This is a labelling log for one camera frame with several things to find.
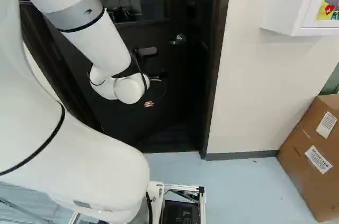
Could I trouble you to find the dark door with lever handle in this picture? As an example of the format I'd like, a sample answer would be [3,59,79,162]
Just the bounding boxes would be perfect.
[17,0,221,156]

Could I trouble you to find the brown cardboard box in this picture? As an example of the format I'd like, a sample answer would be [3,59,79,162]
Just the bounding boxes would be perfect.
[276,94,339,223]

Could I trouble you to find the white wall cabinet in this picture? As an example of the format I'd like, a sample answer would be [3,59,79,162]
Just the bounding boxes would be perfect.
[259,0,339,37]

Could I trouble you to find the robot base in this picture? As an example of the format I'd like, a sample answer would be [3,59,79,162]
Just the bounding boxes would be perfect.
[0,181,206,224]

